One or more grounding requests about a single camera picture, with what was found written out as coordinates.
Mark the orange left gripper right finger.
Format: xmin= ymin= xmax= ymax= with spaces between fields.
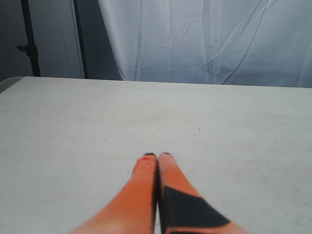
xmin=158 ymin=153 xmax=246 ymax=234

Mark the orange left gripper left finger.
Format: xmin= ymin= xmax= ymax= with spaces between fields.
xmin=71 ymin=153 xmax=157 ymax=234

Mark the white backdrop curtain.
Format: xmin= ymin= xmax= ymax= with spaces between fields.
xmin=99 ymin=0 xmax=312 ymax=88

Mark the black backdrop stand pole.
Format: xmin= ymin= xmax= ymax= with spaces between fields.
xmin=17 ymin=0 xmax=41 ymax=77

